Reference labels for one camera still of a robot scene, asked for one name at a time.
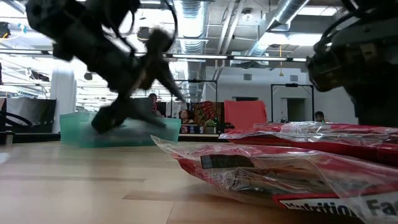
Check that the person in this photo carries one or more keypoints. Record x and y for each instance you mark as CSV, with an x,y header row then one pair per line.
x,y
153,102
319,116
185,116

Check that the green plastic basket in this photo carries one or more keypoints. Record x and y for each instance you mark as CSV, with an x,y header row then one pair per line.
x,y
74,133

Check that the red popcorn bag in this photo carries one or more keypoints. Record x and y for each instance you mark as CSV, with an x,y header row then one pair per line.
x,y
311,137
248,174

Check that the small potted plant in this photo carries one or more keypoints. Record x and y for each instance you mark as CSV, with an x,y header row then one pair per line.
x,y
210,124

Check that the red cloth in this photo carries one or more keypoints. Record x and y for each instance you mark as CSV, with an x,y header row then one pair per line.
x,y
245,113

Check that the grey fabric cover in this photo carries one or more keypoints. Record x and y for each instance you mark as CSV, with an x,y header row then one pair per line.
x,y
31,110

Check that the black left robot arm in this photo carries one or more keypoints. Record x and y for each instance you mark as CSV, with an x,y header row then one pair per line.
x,y
71,28

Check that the silver ventilation duct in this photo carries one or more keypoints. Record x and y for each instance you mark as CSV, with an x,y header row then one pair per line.
x,y
192,25
280,18

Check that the black aluminium table frame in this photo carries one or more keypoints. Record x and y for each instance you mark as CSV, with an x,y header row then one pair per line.
x,y
34,137

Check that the black metal stand frame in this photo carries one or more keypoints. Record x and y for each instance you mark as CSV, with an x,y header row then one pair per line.
x,y
292,85

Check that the patterned colourful cloth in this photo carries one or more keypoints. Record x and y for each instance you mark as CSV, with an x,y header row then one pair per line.
x,y
206,112

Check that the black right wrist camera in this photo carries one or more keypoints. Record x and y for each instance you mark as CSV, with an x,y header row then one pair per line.
x,y
326,70

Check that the long ceiling light strip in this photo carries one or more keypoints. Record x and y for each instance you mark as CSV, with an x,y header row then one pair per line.
x,y
236,57

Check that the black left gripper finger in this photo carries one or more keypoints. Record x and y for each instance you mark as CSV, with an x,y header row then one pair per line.
x,y
172,85
109,116

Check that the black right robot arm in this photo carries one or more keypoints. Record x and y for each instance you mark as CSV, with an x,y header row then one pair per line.
x,y
363,28

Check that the white pillar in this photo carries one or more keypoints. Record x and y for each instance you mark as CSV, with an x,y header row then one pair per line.
x,y
63,96

